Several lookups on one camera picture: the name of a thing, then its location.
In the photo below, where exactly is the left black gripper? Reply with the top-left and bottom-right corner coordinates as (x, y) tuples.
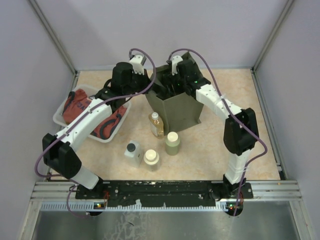
(123, 67), (154, 97)

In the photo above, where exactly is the green canvas bag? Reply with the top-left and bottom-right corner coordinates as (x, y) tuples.
(145, 52), (208, 135)

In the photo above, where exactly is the amber liquid clear bottle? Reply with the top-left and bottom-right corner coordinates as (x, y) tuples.
(148, 112), (164, 138)

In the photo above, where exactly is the green bottle white cap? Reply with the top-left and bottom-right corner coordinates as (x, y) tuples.
(165, 131), (181, 156)

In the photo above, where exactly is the clear bottle black cap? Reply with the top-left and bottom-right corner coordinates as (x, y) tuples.
(124, 140), (144, 168)

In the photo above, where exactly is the beige bottle white cap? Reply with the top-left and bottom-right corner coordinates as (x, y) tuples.
(143, 149), (160, 171)

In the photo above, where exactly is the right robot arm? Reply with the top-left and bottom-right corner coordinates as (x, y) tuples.
(167, 55), (259, 198)

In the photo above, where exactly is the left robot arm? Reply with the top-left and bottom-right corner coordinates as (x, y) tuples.
(41, 57), (154, 199)

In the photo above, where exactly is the white plastic bin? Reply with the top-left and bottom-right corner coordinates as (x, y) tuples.
(53, 84), (131, 143)

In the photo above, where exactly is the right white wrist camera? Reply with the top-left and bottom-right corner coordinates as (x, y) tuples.
(166, 55), (183, 76)

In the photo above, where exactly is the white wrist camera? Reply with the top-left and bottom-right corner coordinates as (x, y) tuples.
(166, 55), (183, 76)
(129, 55), (147, 75)

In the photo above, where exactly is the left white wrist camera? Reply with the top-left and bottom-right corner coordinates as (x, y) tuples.
(129, 55), (147, 75)

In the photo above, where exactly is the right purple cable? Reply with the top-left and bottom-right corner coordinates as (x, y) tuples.
(166, 47), (269, 218)

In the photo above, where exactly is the purple cable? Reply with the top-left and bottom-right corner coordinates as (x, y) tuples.
(166, 47), (269, 218)
(33, 47), (157, 218)

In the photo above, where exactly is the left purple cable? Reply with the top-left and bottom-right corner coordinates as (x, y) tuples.
(33, 47), (157, 218)

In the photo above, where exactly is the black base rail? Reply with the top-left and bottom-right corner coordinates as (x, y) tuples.
(75, 180), (239, 208)

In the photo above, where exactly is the white toothed cable duct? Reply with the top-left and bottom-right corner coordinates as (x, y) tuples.
(40, 200), (236, 213)

